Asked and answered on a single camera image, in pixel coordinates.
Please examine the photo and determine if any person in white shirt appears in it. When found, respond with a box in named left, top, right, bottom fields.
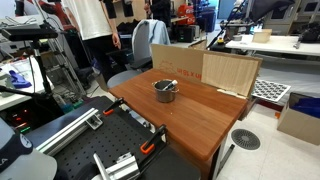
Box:
left=61, top=0, right=121, bottom=81

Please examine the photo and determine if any black perforated breadboard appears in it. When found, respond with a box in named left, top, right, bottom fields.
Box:
left=53, top=111, right=168, bottom=180

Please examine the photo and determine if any right black orange clamp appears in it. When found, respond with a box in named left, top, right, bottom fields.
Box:
left=140, top=124, right=166, bottom=155

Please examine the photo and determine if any round floor drain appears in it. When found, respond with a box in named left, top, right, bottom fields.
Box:
left=231, top=129, right=260, bottom=150

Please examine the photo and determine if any small wooden box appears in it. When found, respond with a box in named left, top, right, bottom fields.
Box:
left=252, top=29, right=272, bottom=43

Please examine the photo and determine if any small steel pot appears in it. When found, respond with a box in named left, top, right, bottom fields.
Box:
left=152, top=79, right=179, bottom=103

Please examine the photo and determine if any checkerboard calibration board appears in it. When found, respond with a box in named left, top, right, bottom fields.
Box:
left=252, top=79, right=291, bottom=102

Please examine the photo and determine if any black and white marker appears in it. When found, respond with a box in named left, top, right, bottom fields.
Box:
left=163, top=80, right=178, bottom=90

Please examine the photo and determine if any black camera on tripod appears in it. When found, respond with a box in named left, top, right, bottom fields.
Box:
left=0, top=28, right=58, bottom=99

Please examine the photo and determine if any cardboard box with blue cloth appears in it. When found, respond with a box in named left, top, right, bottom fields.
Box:
left=277, top=92, right=320, bottom=145

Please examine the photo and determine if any grey office chair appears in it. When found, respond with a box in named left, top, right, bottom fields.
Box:
left=107, top=19, right=170, bottom=89

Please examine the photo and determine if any black orange clamp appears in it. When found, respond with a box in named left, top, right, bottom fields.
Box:
left=140, top=124, right=166, bottom=155
left=102, top=98, right=125, bottom=116

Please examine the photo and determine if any left black orange clamp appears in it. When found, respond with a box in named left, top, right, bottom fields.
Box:
left=102, top=98, right=125, bottom=116

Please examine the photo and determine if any wooden table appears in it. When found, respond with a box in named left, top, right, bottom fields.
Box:
left=110, top=69, right=247, bottom=180

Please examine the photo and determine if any brown cardboard backdrop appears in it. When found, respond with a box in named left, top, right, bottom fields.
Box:
left=151, top=44, right=262, bottom=99

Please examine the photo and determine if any long aluminium extrusion rail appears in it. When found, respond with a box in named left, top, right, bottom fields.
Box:
left=36, top=108, right=103, bottom=156

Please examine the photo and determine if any short aluminium extrusion bracket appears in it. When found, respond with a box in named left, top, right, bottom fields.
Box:
left=91, top=152, right=140, bottom=180

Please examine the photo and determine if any white background table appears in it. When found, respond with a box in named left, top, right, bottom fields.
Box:
left=226, top=35, right=320, bottom=57

